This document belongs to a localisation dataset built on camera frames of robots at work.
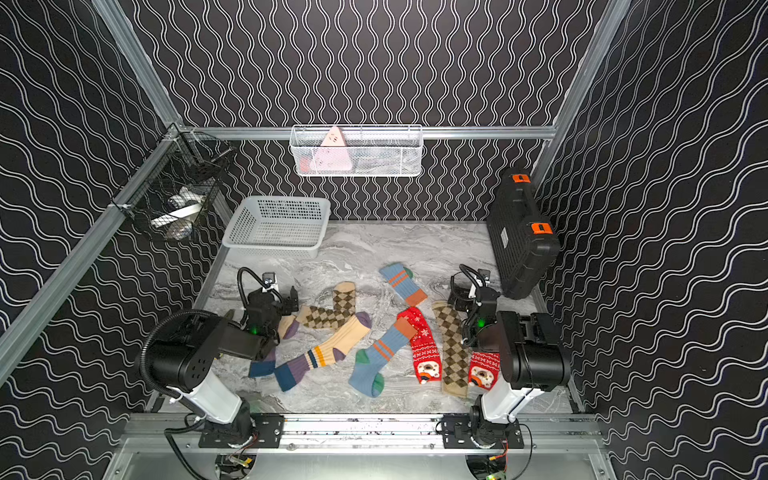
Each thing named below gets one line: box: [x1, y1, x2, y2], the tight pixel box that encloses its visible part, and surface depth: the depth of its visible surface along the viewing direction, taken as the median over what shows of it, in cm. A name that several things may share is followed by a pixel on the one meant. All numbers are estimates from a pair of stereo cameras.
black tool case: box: [487, 168, 561, 300], surface depth 90 cm
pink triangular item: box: [310, 126, 352, 171], surface depth 91 cm
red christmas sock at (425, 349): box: [397, 307, 442, 385], surface depth 89 cm
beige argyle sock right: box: [432, 300, 469, 397], surface depth 89 cm
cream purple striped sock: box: [274, 311, 372, 392], surface depth 89 cm
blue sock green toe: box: [349, 317, 418, 397], surface depth 88 cm
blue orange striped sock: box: [379, 262, 428, 307], surface depth 103 cm
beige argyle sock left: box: [295, 281, 356, 329], surface depth 97 cm
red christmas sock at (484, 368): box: [468, 351, 501, 391], surface depth 85 cm
